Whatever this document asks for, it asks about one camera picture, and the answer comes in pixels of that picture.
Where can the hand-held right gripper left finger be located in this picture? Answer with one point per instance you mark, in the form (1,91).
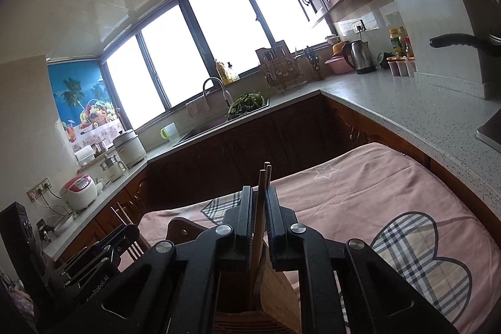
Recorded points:
(244,232)

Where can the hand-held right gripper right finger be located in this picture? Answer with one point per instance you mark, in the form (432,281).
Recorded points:
(274,232)

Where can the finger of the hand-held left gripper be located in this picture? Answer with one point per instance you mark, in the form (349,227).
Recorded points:
(101,246)
(109,261)

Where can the red patterned bamboo chopstick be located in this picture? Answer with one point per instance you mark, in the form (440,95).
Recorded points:
(121,216)
(258,220)
(267,173)

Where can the wooden slatted utensil holder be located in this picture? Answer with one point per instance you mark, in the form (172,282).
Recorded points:
(274,302)

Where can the small black device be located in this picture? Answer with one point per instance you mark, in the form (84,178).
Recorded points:
(45,230)

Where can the red and white rice cooker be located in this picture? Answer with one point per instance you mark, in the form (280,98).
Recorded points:
(78,193)

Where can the wooden base cabinets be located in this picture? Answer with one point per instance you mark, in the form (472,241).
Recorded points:
(235,154)

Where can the pink heart patterned tablecloth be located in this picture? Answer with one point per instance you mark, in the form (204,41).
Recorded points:
(352,193)

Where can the large white cooker pot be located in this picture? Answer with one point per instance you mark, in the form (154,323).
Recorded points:
(131,150)

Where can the kitchen sink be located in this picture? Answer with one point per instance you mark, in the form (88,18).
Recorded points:
(203,130)

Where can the green and white cup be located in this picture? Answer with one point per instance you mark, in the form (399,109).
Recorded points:
(170,132)

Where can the green leafy vegetables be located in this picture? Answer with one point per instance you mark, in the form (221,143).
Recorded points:
(244,103)

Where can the pink hanging towel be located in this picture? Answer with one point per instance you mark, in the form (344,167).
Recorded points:
(197,106)

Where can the curved metal faucet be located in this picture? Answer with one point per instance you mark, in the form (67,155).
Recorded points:
(226,97)

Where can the metal dish rack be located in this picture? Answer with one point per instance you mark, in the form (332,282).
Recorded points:
(282,75)

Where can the yellow oil bottle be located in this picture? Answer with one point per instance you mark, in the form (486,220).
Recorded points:
(220,72)

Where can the knife holder with knives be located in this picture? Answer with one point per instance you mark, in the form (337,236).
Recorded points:
(315,64)

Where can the pink plastic basin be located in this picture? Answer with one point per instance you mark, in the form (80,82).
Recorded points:
(338,66)

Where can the grey stone countertop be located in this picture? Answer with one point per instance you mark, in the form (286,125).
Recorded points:
(411,111)

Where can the wooden cutting board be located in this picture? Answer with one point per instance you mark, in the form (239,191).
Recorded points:
(274,46)

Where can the stainless steel electric kettle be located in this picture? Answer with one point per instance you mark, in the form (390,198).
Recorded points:
(360,56)

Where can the stacked plastic bowls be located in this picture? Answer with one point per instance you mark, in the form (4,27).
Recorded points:
(338,46)

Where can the pink spice jar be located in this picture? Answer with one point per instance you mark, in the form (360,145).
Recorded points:
(402,68)
(393,67)
(411,68)

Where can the kitchen window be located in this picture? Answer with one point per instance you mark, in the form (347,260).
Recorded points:
(219,28)

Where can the red cap sauce bottle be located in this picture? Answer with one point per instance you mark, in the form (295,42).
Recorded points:
(408,48)

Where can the stainless steel stove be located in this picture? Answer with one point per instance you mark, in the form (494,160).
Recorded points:
(491,130)

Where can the black frying pan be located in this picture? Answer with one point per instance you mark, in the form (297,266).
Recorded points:
(458,41)

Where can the brown wall power outlet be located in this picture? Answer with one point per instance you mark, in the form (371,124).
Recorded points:
(39,188)

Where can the tropical fruit wall poster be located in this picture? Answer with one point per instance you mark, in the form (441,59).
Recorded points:
(74,95)

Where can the white wall socket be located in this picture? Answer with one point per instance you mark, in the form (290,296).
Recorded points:
(358,27)

